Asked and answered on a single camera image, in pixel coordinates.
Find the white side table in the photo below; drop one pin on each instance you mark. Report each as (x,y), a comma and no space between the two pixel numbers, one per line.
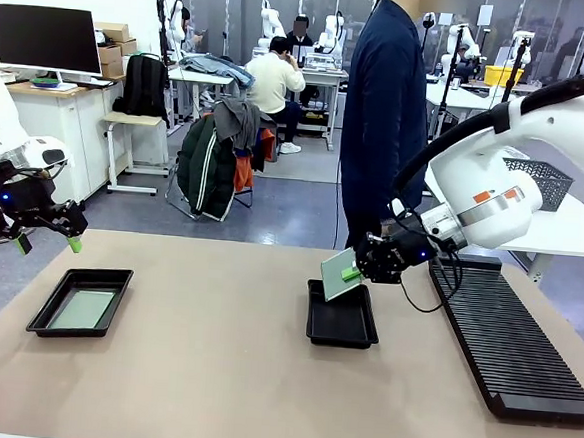
(571,233)

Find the green circuit board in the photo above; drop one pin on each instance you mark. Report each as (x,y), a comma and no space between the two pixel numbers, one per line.
(335,277)
(82,309)

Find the green dish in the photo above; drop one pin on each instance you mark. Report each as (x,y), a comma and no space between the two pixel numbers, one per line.
(46,82)

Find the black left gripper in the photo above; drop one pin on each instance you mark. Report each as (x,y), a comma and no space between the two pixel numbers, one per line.
(25,203)

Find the person in navy coat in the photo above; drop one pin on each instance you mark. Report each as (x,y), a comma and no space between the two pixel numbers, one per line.
(385,110)

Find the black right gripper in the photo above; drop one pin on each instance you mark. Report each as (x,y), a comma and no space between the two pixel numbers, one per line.
(394,256)

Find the white cabinet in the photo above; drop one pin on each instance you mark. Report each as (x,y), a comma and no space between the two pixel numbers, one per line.
(82,139)

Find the black slotted board rack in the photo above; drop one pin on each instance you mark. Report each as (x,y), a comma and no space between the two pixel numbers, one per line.
(514,345)

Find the dark green striped jacket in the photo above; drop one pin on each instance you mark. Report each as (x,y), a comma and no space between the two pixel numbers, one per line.
(205,173)

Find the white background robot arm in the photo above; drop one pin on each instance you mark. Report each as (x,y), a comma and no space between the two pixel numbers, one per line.
(174,20)
(332,34)
(460,40)
(271,19)

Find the black computer monitor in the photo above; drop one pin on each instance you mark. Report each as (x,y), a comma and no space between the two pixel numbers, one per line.
(44,36)

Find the cardboard box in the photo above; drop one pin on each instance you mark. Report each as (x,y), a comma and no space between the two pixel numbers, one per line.
(127,47)
(112,31)
(109,54)
(113,69)

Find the grey mesh basket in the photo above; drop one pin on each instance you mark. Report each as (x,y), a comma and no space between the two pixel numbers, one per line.
(550,179)

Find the seated person black top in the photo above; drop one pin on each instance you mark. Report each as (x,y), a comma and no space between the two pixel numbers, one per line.
(301,34)

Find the black backpack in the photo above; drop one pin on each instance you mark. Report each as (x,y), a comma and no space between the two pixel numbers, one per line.
(143,88)

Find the black ESD tray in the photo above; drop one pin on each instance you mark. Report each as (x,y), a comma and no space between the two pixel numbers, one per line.
(341,322)
(117,287)

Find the person's right hand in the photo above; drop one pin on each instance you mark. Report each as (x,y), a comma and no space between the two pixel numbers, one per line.
(388,228)

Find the grey garment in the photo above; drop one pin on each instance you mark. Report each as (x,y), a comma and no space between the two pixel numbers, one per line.
(241,120)

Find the orange garment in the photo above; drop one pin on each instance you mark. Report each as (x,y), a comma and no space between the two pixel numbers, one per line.
(245,173)

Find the yellow bin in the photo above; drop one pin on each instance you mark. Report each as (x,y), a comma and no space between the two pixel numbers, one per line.
(502,76)

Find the seated person cream sweater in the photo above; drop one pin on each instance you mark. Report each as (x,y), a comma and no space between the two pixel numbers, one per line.
(271,82)

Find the blue denim jacket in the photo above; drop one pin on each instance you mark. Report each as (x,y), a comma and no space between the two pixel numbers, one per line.
(222,69)

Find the white background equipment desk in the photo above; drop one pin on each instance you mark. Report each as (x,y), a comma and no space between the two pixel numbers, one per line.
(322,76)

